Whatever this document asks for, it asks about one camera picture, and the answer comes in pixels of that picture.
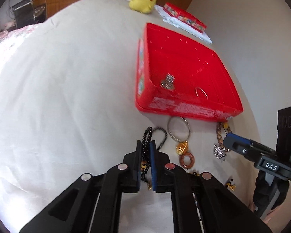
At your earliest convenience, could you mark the red tin lid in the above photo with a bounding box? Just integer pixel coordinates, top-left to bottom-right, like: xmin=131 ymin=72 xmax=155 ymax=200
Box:
xmin=163 ymin=2 xmax=207 ymax=33

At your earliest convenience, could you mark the red open tin box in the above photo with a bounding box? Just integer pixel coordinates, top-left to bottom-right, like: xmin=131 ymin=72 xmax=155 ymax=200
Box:
xmin=135 ymin=23 xmax=243 ymax=122

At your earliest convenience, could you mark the silver metal watch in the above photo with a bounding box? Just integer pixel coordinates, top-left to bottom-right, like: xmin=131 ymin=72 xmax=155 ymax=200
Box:
xmin=161 ymin=74 xmax=174 ymax=90

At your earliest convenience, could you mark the silver bangle gold charm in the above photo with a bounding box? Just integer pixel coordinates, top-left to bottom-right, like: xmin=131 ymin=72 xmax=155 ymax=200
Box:
xmin=167 ymin=116 xmax=191 ymax=156

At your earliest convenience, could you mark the thin silver ring bangle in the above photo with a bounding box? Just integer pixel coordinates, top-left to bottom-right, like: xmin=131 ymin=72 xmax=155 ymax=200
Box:
xmin=195 ymin=87 xmax=208 ymax=99

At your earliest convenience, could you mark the silver filigree pendant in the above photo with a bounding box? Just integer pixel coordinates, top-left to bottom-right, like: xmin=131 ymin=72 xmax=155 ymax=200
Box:
xmin=213 ymin=144 xmax=226 ymax=162

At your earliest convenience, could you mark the wooden desk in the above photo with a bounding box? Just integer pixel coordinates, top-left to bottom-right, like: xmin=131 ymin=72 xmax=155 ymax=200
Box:
xmin=33 ymin=0 xmax=60 ymax=19

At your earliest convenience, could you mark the white lace cloth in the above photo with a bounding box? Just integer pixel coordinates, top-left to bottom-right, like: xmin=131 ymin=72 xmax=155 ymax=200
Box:
xmin=155 ymin=5 xmax=213 ymax=45

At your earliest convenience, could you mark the yellow Pikachu plush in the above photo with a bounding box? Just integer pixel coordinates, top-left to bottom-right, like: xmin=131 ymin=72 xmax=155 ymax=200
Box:
xmin=129 ymin=0 xmax=157 ymax=14

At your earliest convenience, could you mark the brown spotted bead bracelet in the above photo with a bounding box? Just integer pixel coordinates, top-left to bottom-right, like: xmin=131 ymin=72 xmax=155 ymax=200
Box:
xmin=215 ymin=121 xmax=232 ymax=153

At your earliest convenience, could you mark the floral pink bedding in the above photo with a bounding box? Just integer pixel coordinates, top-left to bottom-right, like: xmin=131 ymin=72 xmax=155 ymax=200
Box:
xmin=0 ymin=23 xmax=42 ymax=55

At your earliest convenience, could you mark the black office chair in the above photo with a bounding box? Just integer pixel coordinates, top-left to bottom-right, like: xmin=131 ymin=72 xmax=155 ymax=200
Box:
xmin=11 ymin=0 xmax=35 ymax=28

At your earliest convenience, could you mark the black bead necklace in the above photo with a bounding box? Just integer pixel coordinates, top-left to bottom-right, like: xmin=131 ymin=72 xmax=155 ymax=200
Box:
xmin=140 ymin=126 xmax=169 ymax=191

